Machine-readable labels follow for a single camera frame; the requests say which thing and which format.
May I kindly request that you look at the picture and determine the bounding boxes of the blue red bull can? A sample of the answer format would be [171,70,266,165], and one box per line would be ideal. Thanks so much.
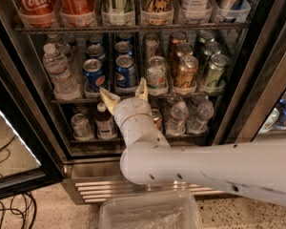
[217,0,244,23]

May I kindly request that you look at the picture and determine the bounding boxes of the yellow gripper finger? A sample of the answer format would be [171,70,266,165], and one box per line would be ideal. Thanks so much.
[99,88,121,115]
[135,77,148,101]

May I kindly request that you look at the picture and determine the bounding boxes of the gold la croix can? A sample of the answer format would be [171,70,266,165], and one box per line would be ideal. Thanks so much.
[141,0,174,26]

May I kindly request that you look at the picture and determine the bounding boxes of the water bottle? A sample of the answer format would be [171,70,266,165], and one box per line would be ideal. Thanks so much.
[187,101,215,135]
[166,101,189,136]

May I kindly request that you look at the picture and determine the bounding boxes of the water bottle bottom right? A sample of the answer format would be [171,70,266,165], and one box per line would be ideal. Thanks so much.
[187,101,215,135]

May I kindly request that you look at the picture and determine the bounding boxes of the red coke can bottom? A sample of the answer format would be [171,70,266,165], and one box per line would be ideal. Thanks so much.
[152,109,163,132]

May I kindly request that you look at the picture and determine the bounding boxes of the orange red can top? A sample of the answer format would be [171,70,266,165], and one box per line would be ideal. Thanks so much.
[60,0,96,28]

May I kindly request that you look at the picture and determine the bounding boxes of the green gold can front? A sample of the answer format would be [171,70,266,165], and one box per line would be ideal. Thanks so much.
[201,53,230,88]

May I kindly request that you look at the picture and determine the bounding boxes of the middle wire shelf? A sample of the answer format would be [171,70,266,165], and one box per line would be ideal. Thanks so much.
[51,92,222,104]

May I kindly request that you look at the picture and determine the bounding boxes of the brown juice bottle bottom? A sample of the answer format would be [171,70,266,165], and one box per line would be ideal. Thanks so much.
[95,102,116,139]

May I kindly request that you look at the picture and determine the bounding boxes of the white green soda can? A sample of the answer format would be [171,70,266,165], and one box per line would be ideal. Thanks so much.
[145,56,167,89]

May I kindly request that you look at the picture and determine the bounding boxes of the water bottle bottom centre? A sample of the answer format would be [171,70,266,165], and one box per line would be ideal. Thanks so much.
[166,101,189,136]

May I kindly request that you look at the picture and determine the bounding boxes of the clear plastic bin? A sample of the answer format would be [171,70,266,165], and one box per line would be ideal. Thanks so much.
[99,191,203,229]

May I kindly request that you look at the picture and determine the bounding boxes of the front water bottle middle shelf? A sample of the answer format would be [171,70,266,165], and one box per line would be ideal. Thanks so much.
[43,43,82,100]

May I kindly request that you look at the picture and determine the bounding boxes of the silver can bottom shelf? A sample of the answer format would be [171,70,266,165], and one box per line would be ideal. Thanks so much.
[71,114,92,137]

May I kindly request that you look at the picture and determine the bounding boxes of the green striped can top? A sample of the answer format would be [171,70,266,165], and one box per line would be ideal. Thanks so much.
[101,0,134,26]

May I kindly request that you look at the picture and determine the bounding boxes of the wire shelf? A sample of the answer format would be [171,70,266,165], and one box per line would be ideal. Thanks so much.
[51,92,222,104]
[14,22,250,34]

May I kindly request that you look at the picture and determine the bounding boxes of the open glass fridge door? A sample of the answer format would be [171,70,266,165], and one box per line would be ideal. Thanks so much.
[0,19,63,199]

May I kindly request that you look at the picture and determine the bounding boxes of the stainless fridge vent grille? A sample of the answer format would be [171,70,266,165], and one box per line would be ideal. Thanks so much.
[62,176,223,205]

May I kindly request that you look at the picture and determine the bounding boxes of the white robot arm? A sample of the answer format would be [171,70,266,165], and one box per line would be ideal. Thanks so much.
[99,79,286,206]

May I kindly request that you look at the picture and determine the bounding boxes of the black cables on floor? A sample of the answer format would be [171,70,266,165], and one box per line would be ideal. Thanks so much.
[0,135,38,229]

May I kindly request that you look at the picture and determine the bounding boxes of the pepsi can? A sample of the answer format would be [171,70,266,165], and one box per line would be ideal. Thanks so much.
[86,45,106,61]
[115,55,137,89]
[114,41,133,57]
[83,58,108,93]

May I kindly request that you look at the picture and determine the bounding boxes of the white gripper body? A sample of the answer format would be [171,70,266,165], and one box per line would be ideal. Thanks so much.
[113,97,151,127]

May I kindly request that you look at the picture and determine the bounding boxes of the top wire shelf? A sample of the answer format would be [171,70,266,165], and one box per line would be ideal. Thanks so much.
[14,22,250,34]

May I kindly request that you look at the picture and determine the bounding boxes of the copper gold can front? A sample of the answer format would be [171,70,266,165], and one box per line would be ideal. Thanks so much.
[174,55,198,89]

